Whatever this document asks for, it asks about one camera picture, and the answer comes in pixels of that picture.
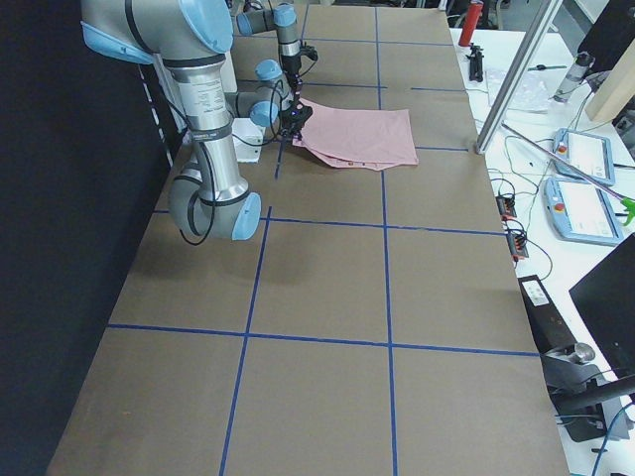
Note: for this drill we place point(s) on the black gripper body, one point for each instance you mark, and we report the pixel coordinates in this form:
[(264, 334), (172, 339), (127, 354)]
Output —
[(294, 66), (291, 119)]

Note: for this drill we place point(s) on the pink Snoopy t-shirt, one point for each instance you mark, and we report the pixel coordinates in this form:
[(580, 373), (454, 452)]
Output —
[(360, 139)]

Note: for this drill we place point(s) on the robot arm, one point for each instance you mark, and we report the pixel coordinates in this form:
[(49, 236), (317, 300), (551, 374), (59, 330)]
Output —
[(209, 197), (281, 19)]

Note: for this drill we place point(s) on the black folded tripod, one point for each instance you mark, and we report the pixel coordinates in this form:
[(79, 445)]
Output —
[(475, 63)]

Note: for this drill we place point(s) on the red water bottle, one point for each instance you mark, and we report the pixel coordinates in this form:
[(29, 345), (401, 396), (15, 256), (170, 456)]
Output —
[(471, 19)]

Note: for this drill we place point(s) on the clear plastic bag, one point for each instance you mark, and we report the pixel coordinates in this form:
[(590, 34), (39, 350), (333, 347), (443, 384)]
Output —
[(531, 95)]

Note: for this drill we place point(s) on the clear water bottle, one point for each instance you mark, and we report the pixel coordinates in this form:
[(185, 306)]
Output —
[(574, 77)]

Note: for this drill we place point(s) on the near teach pendant tablet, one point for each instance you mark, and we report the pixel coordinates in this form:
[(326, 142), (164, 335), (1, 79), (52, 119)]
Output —
[(580, 212)]

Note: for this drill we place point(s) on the teach pendant tablet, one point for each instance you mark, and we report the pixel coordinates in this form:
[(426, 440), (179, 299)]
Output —
[(580, 212), (588, 152)]

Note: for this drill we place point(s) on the far teach pendant tablet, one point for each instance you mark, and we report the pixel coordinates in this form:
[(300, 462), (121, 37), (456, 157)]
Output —
[(588, 152)]

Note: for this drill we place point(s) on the black power adapter box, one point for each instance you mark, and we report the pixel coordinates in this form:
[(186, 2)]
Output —
[(549, 329)]

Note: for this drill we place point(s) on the metal reacher stick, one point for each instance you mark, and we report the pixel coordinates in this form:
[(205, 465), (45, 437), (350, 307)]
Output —
[(626, 201)]

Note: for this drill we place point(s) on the black monitor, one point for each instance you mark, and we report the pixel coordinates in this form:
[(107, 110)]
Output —
[(604, 300)]

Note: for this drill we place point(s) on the black desk clamp stand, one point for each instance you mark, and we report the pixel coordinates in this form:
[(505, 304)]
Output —
[(588, 401)]

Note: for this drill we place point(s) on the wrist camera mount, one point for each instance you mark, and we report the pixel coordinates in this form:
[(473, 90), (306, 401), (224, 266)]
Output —
[(309, 52)]

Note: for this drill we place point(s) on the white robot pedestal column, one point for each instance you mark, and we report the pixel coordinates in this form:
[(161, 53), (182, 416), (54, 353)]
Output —
[(247, 136)]

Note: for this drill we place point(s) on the aluminium frame post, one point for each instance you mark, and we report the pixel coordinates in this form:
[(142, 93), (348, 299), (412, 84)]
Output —
[(530, 43)]

